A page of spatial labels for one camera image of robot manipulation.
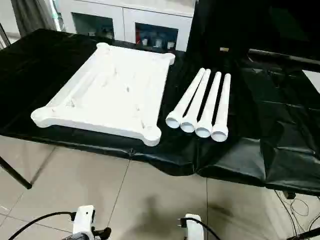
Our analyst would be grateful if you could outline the white plastic table top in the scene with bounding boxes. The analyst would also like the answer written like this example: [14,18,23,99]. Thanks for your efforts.
[30,42,176,147]

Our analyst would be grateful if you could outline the white plastic table leg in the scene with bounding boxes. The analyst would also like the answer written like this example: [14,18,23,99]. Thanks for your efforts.
[194,71,223,138]
[180,69,212,133]
[211,72,232,143]
[164,67,206,130]

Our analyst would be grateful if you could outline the black metal stand leg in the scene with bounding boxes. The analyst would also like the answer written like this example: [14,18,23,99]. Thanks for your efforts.
[0,156,33,190]

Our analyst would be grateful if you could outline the black work surface mat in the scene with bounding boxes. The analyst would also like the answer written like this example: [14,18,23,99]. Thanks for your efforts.
[0,27,320,197]

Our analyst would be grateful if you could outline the black tripod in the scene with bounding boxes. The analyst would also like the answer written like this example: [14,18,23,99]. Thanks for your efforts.
[298,228,320,240]

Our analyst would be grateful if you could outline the white glass-door cabinet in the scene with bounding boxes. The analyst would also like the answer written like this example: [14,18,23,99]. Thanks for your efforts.
[53,0,196,53]

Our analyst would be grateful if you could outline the grey curtain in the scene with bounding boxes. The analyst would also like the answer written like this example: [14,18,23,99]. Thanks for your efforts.
[9,0,57,37]

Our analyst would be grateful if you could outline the black metal bar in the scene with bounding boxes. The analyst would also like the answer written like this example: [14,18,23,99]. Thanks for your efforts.
[247,48,320,67]

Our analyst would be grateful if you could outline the white flat board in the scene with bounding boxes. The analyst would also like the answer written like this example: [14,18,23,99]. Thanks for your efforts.
[301,69,320,95]

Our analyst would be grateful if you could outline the black left wrist camera cable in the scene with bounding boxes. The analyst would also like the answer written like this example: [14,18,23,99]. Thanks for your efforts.
[0,211,77,240]

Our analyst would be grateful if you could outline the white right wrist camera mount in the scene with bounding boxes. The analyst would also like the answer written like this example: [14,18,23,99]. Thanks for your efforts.
[177,212,205,240]

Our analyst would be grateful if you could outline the black floor cables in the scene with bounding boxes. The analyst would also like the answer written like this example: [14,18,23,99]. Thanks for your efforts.
[273,189,320,240]

